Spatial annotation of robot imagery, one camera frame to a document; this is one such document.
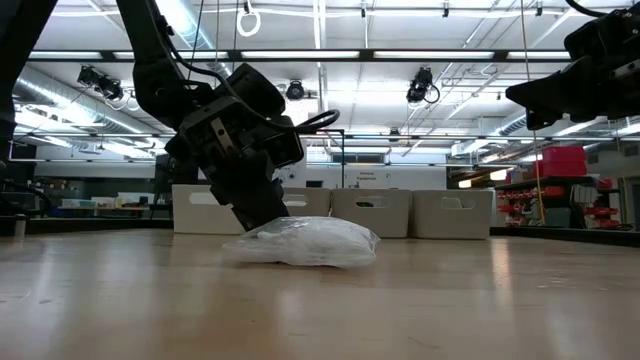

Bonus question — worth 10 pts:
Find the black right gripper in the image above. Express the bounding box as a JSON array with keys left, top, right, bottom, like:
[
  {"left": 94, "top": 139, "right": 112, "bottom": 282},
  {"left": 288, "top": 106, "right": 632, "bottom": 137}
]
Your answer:
[{"left": 505, "top": 5, "right": 640, "bottom": 127}]

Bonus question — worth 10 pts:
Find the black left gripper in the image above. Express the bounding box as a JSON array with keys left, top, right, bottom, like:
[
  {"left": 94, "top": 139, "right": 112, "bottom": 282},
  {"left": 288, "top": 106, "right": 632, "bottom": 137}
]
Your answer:
[{"left": 164, "top": 97, "right": 306, "bottom": 231}]

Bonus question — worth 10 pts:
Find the clear bag of cotton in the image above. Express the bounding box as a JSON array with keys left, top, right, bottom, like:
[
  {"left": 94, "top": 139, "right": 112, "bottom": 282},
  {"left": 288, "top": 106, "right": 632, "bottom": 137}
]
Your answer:
[
  {"left": 222, "top": 219, "right": 281, "bottom": 264},
  {"left": 252, "top": 215, "right": 381, "bottom": 270}
]

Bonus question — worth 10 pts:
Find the pale grey plastic storage bin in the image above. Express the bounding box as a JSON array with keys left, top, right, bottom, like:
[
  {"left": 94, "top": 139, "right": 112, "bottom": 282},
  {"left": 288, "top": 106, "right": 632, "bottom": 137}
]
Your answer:
[
  {"left": 330, "top": 188, "right": 414, "bottom": 239},
  {"left": 282, "top": 187, "right": 333, "bottom": 218},
  {"left": 411, "top": 189, "right": 494, "bottom": 241}
]

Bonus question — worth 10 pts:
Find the white plastic storage bin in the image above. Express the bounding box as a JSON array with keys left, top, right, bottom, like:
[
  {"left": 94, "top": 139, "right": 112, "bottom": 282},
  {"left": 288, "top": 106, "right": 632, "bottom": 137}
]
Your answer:
[{"left": 171, "top": 183, "right": 246, "bottom": 235}]

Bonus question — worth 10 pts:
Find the red plastic storage bin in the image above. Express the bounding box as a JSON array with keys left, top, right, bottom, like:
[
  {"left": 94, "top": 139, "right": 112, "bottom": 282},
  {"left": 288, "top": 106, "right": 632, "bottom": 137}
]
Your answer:
[
  {"left": 542, "top": 145, "right": 588, "bottom": 164},
  {"left": 531, "top": 160, "right": 589, "bottom": 178}
]

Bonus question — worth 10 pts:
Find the dark shelf rack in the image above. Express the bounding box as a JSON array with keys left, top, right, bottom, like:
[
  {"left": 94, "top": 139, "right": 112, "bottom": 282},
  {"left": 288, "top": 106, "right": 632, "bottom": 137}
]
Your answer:
[{"left": 494, "top": 174, "right": 634, "bottom": 231}]

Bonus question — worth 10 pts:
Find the cluttered work desk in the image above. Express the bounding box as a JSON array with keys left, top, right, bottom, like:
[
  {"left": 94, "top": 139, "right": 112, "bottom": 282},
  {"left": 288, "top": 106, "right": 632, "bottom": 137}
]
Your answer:
[{"left": 57, "top": 197, "right": 174, "bottom": 220}]

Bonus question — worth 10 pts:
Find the yellow hanging rope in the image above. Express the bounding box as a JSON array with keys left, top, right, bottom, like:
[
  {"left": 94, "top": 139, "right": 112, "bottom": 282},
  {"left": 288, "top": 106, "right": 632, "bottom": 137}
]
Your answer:
[{"left": 518, "top": 0, "right": 547, "bottom": 226}]

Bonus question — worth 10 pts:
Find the black mounted camera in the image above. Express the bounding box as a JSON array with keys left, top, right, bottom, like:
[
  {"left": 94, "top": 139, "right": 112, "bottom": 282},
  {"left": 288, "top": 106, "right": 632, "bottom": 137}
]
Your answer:
[
  {"left": 405, "top": 66, "right": 441, "bottom": 107},
  {"left": 285, "top": 79, "right": 306, "bottom": 101},
  {"left": 76, "top": 64, "right": 125, "bottom": 102}
]

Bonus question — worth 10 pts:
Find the white looped cable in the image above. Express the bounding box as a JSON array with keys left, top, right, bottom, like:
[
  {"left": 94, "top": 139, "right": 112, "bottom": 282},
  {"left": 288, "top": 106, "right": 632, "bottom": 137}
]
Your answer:
[{"left": 235, "top": 0, "right": 263, "bottom": 39}]

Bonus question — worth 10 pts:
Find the silver ventilation duct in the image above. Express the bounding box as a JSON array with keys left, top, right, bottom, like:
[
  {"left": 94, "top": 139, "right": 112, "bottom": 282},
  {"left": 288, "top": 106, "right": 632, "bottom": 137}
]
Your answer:
[{"left": 9, "top": 64, "right": 176, "bottom": 151}]

